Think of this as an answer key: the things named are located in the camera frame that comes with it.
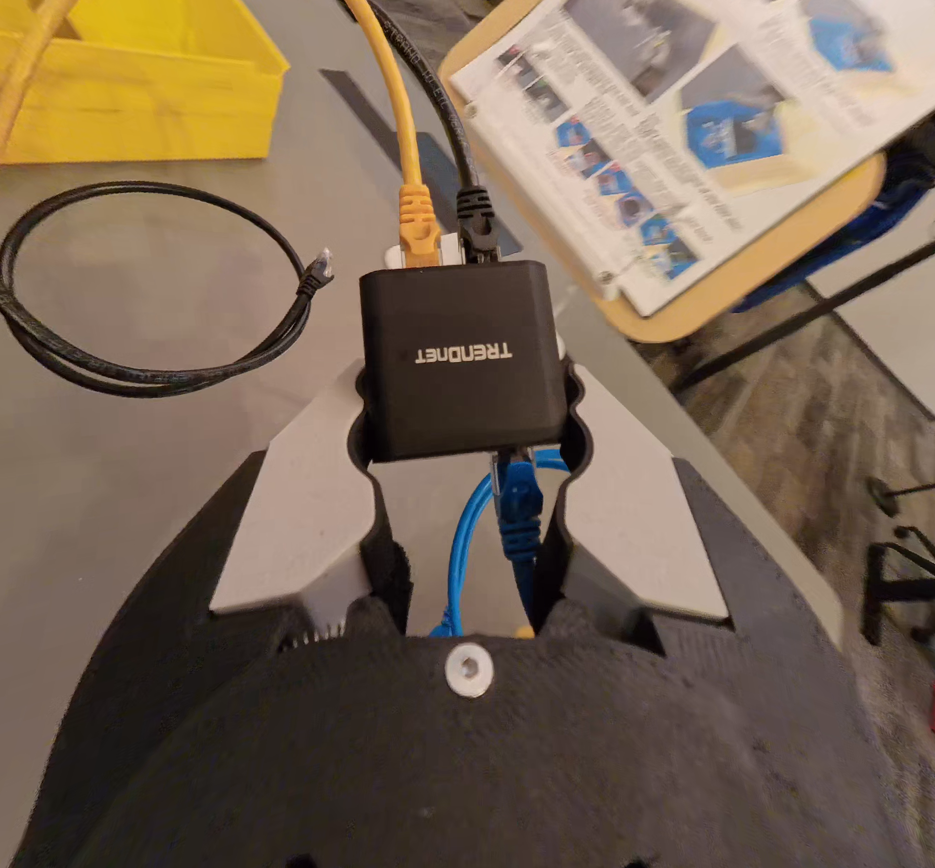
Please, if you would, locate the blue ethernet cable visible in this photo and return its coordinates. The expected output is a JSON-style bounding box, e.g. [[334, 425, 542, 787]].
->
[[427, 444, 571, 639]]

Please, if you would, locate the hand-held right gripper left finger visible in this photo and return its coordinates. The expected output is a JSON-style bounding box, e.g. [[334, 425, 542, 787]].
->
[[210, 359, 410, 631]]

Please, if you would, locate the blue chair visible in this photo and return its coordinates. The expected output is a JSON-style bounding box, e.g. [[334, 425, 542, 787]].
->
[[730, 134, 935, 314]]

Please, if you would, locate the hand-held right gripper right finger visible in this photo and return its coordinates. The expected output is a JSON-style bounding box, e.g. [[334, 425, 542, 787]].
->
[[535, 363, 733, 633]]

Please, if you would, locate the yellow ethernet cable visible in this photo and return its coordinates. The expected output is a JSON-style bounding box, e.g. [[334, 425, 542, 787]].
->
[[0, 0, 443, 269]]

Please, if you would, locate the black ethernet splitter box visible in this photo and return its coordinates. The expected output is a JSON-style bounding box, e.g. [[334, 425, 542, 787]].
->
[[358, 259, 571, 463]]

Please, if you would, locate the black metal stand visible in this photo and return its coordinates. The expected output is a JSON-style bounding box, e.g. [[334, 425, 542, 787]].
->
[[865, 477, 935, 646]]

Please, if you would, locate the black ethernet cable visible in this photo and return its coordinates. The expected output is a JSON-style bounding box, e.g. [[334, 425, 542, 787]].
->
[[0, 0, 505, 399]]

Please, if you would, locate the yellow plastic bin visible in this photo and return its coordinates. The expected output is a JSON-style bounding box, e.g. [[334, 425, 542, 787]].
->
[[0, 0, 291, 166]]

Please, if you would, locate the black metal bar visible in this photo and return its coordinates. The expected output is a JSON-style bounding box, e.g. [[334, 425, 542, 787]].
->
[[672, 240, 935, 394]]

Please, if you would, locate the printed instruction sheet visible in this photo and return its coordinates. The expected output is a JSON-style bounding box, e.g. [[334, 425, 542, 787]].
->
[[449, 0, 935, 317]]

